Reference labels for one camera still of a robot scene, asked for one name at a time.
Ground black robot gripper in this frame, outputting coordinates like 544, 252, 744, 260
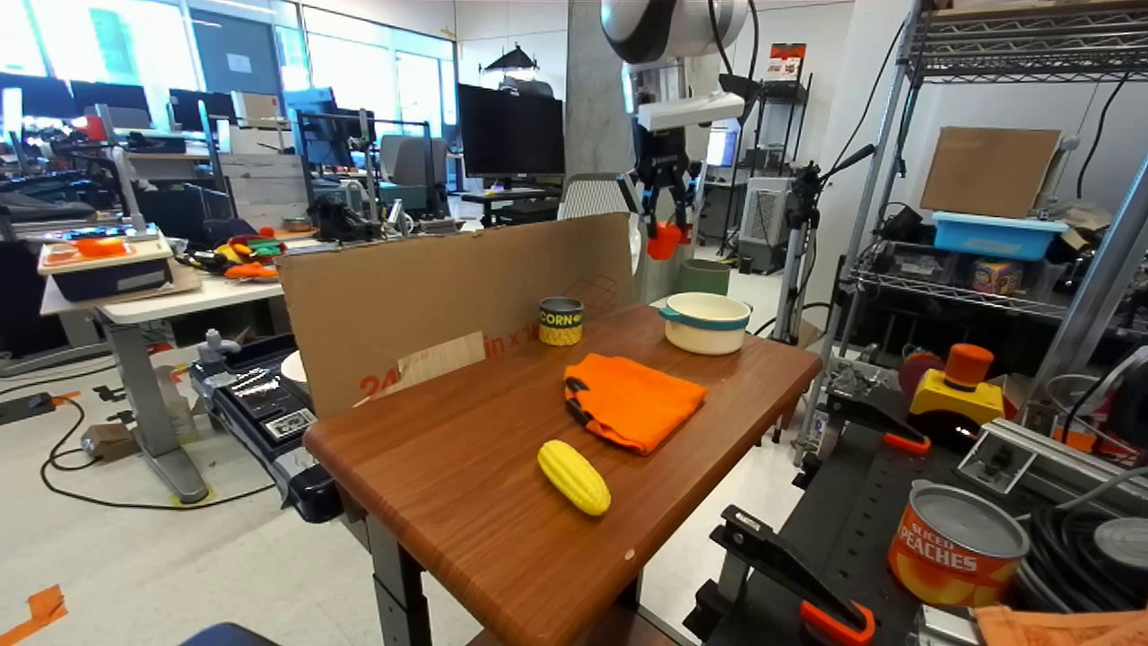
628, 123, 698, 249

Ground small orange toy object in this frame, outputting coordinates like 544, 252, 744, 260
643, 221, 690, 265

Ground white bowl with teal rim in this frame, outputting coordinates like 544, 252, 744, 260
648, 286, 756, 359

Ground green box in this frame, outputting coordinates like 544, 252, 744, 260
677, 257, 734, 298

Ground black equipment rack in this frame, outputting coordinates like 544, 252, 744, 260
715, 70, 817, 278

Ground grey concrete pillar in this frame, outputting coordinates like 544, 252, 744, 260
561, 0, 726, 301

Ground small yellow and black tin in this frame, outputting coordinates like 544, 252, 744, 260
536, 294, 588, 352

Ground large black monitor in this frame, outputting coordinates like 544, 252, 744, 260
452, 78, 569, 184

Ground orange folded cloth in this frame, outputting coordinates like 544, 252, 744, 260
561, 348, 710, 460

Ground large brown cardboard panel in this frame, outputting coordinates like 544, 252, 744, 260
275, 212, 637, 425

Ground yellow corn-shaped toy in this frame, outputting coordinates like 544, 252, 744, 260
536, 434, 616, 520

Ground brown cardboard sheet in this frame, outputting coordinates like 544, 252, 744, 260
915, 123, 1065, 224

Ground blue plastic bin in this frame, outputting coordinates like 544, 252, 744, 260
924, 208, 1068, 265

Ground yellow emergency stop button box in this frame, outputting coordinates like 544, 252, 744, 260
903, 343, 1009, 432

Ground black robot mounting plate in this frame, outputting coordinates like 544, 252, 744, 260
677, 411, 1148, 646

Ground orange and green toy pile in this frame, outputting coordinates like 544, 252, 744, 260
195, 234, 287, 286

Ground silver aluminium extrusion beam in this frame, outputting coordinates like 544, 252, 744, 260
1030, 154, 1148, 406

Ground orange peaches can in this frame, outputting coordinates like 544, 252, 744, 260
886, 479, 1032, 613

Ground black controller box with labels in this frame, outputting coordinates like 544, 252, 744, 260
187, 343, 352, 527

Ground dark table leg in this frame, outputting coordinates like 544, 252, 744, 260
359, 513, 438, 646

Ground white height-adjustable desk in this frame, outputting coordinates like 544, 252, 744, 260
37, 269, 291, 507

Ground white box with orange item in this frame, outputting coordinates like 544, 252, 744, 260
31, 229, 179, 306

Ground orange rag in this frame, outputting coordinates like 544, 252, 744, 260
965, 600, 1148, 646

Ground small beige floor box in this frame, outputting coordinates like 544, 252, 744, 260
79, 417, 143, 466

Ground blue chair seat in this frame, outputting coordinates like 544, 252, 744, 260
176, 617, 282, 646

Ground orange floor tape mark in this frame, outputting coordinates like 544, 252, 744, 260
0, 582, 71, 646

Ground black camera on tripod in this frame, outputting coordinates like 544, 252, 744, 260
776, 139, 882, 352

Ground red wall sign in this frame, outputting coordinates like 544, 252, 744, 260
764, 39, 812, 88

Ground small black clamp, orange handle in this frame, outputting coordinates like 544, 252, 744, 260
820, 389, 936, 460

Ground large black clamp, orange handle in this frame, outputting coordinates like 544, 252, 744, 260
707, 503, 882, 646

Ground metal wire shelf rack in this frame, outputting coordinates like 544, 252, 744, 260
837, 0, 1148, 364

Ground small silver metal frame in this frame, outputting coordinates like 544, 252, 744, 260
954, 419, 1046, 498

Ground coiled black cables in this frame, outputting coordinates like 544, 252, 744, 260
1024, 497, 1148, 617

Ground black floor cable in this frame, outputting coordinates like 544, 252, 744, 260
31, 399, 281, 517

